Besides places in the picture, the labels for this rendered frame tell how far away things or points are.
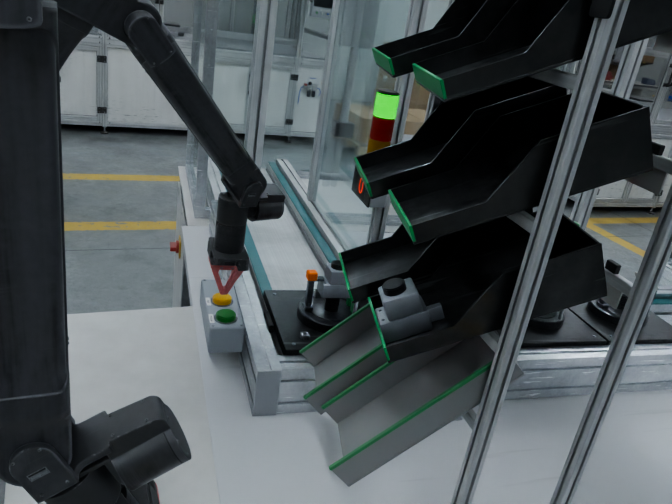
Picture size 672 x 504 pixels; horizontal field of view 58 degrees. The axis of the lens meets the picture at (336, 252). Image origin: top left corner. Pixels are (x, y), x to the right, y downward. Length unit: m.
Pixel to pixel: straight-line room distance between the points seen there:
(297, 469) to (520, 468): 0.41
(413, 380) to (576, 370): 0.58
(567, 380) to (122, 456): 1.04
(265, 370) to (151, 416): 0.55
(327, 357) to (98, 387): 0.44
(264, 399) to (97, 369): 0.34
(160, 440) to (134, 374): 0.68
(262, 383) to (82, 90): 5.38
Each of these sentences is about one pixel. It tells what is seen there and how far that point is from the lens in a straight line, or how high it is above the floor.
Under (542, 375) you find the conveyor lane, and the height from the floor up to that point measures 0.92.
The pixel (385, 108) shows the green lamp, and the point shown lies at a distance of 1.34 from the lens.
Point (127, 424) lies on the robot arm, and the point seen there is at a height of 1.22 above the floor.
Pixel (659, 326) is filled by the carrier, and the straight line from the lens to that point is 1.68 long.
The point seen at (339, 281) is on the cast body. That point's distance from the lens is 1.22.
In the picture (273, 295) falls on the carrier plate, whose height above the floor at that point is 0.97.
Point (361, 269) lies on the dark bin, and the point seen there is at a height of 1.20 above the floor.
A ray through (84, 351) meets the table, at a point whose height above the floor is 0.86.
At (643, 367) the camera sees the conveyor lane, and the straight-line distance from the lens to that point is 1.55.
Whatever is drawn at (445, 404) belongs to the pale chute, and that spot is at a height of 1.13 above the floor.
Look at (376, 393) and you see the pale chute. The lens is 0.95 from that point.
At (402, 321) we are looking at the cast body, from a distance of 0.78.
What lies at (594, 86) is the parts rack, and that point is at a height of 1.55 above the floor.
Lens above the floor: 1.60
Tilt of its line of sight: 23 degrees down
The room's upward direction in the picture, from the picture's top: 9 degrees clockwise
